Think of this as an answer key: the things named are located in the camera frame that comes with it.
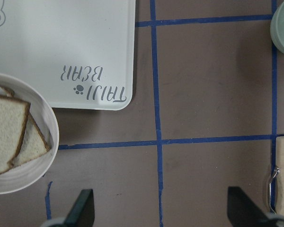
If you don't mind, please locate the bread slice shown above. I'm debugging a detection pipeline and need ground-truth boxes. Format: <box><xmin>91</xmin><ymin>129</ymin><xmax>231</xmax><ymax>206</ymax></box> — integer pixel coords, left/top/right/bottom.
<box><xmin>0</xmin><ymin>95</ymin><xmax>30</xmax><ymax>174</ymax></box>
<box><xmin>0</xmin><ymin>86</ymin><xmax>50</xmax><ymax>168</ymax></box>

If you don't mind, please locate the white bear tray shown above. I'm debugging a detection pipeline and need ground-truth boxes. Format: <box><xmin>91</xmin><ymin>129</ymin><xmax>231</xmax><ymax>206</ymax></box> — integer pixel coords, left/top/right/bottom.
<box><xmin>0</xmin><ymin>0</ymin><xmax>136</xmax><ymax>111</ymax></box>

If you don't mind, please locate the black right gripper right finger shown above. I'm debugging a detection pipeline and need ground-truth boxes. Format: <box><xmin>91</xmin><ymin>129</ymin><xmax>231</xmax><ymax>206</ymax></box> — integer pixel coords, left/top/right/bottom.
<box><xmin>227</xmin><ymin>186</ymin><xmax>284</xmax><ymax>227</ymax></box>

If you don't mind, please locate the white round plate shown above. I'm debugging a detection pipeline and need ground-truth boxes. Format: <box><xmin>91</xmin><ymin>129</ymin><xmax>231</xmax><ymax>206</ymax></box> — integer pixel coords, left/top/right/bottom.
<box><xmin>0</xmin><ymin>73</ymin><xmax>59</xmax><ymax>194</ymax></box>

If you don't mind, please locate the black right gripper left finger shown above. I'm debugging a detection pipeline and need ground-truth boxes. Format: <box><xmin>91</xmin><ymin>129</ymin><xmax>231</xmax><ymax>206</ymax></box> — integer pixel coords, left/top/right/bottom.
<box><xmin>64</xmin><ymin>189</ymin><xmax>95</xmax><ymax>227</ymax></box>

